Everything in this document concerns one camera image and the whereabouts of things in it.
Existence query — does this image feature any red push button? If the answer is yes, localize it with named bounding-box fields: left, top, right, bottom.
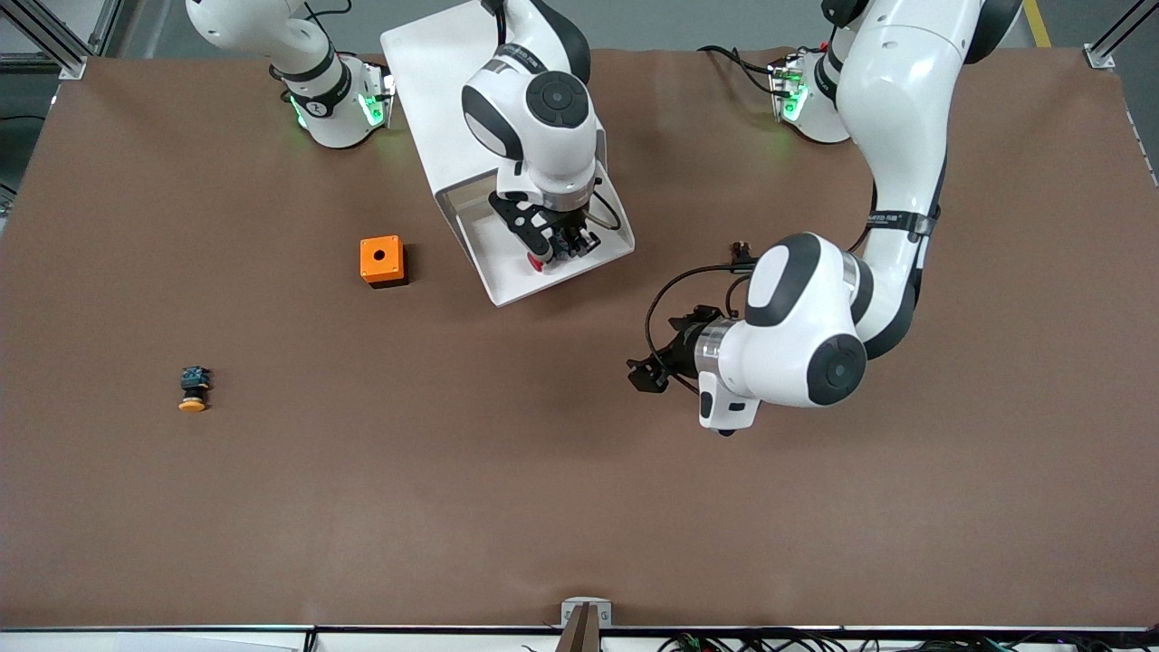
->
left=528, top=234, right=580, bottom=274

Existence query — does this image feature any yellow push button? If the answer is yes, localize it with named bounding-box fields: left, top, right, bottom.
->
left=177, top=366, right=213, bottom=414

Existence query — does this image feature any orange box with hole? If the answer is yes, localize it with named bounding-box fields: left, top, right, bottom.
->
left=359, top=235, right=409, bottom=289

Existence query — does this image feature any brown pole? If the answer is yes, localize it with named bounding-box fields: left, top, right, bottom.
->
left=556, top=604, right=601, bottom=652

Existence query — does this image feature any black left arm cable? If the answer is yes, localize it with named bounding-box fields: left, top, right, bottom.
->
left=644, top=263, right=757, bottom=396

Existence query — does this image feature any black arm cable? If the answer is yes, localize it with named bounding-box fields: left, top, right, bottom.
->
left=644, top=263, right=757, bottom=396
left=587, top=188, right=624, bottom=234

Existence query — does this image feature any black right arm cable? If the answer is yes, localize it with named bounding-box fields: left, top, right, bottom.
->
left=587, top=188, right=624, bottom=234

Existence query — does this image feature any black base cable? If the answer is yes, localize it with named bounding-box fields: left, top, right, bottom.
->
left=697, top=45, right=781, bottom=97
left=303, top=0, right=360, bottom=57

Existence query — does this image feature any grey table edge bracket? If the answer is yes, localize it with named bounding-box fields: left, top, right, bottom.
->
left=560, top=597, right=613, bottom=628

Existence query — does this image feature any aluminium frame profile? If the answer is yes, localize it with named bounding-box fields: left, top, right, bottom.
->
left=1085, top=0, right=1159, bottom=71
left=0, top=0, right=124, bottom=82

